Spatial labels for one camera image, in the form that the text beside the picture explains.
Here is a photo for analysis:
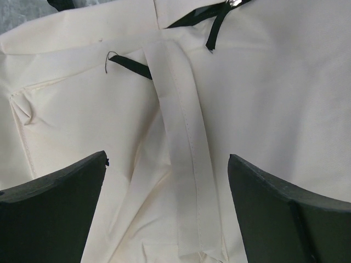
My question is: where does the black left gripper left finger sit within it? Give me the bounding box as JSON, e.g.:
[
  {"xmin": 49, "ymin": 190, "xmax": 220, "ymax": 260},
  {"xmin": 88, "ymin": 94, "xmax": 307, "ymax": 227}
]
[{"xmin": 1, "ymin": 151, "xmax": 109, "ymax": 263}]

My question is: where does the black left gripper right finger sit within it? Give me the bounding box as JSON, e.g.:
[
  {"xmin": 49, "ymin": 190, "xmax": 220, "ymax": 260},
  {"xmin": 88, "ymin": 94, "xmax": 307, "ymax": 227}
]
[{"xmin": 228, "ymin": 155, "xmax": 350, "ymax": 263}]

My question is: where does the cream canvas backpack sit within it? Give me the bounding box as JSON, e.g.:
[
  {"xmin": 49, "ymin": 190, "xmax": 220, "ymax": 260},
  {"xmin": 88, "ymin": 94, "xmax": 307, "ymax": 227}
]
[{"xmin": 1, "ymin": 1, "xmax": 350, "ymax": 262}]

